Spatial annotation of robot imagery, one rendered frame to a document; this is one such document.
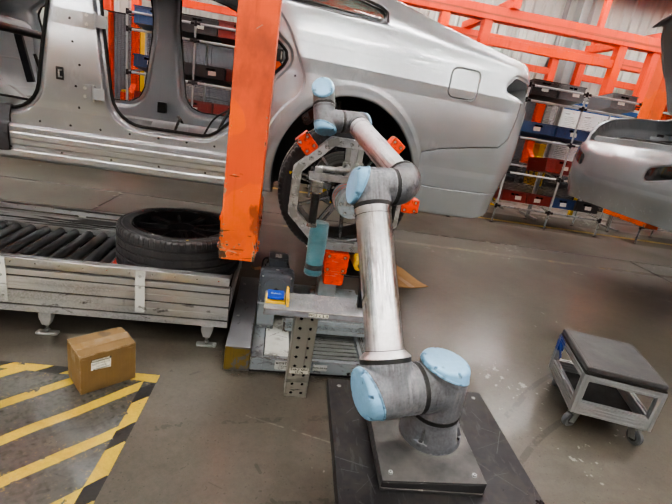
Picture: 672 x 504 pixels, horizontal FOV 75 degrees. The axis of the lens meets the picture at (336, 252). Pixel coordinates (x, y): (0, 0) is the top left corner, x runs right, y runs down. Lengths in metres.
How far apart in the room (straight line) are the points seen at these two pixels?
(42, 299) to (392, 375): 1.76
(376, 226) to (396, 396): 0.48
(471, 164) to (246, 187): 1.34
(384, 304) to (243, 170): 0.96
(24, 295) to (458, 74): 2.41
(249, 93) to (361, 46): 0.78
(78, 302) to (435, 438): 1.73
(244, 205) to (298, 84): 0.79
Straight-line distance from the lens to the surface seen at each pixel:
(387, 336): 1.25
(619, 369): 2.41
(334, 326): 2.37
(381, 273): 1.25
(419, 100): 2.52
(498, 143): 2.72
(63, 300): 2.43
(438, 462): 1.43
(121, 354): 2.08
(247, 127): 1.91
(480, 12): 8.77
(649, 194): 3.99
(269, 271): 2.26
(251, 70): 1.90
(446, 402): 1.34
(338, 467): 1.38
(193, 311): 2.27
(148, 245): 2.32
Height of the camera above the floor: 1.27
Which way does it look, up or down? 19 degrees down
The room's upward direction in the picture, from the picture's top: 10 degrees clockwise
